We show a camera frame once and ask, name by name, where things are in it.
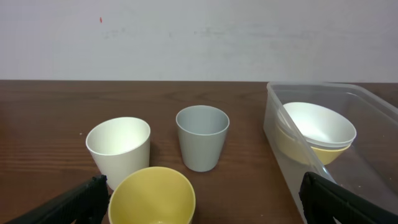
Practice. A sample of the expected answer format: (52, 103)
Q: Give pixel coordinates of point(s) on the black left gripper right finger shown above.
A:
(325, 202)

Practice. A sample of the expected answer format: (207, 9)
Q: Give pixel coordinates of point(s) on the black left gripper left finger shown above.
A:
(86, 204)

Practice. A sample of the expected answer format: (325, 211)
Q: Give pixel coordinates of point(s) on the yellow plastic bowl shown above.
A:
(294, 149)

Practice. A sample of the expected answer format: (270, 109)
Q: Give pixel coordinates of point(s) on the white plastic bowl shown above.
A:
(321, 126)

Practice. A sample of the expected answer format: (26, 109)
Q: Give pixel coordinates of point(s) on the clear plastic storage container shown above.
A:
(368, 168)

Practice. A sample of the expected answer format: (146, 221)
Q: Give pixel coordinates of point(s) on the white plastic cup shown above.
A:
(119, 147)

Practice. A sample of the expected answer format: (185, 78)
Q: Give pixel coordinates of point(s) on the yellow plastic cup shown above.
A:
(153, 195)

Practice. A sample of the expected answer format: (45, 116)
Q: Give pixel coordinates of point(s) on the grey plastic cup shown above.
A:
(202, 132)

